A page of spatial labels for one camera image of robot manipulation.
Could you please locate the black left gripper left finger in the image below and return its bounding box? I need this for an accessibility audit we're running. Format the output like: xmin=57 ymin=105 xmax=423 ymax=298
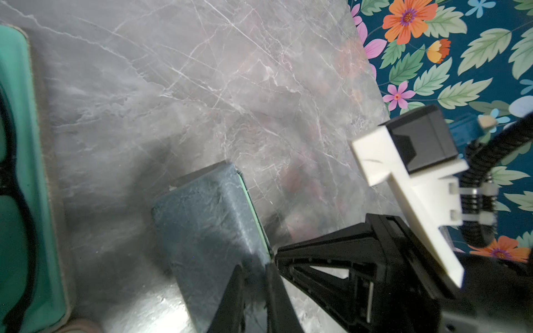
xmin=207 ymin=265 xmax=245 ymax=333

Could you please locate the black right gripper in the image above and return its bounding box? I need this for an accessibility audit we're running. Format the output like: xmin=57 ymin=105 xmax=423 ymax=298
xmin=275 ymin=214 xmax=532 ymax=332

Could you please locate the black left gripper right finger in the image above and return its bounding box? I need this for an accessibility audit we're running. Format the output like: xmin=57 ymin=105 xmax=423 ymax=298
xmin=265 ymin=264 xmax=304 ymax=333

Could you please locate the grey case with red glasses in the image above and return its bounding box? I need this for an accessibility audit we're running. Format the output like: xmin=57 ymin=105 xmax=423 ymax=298
xmin=151 ymin=161 xmax=271 ymax=332

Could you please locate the mint case with black glasses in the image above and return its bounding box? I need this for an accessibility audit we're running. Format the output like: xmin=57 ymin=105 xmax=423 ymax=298
xmin=1 ymin=24 xmax=75 ymax=332

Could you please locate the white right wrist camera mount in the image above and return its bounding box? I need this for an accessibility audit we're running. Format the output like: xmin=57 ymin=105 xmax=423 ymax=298
xmin=350 ymin=105 xmax=468 ymax=287

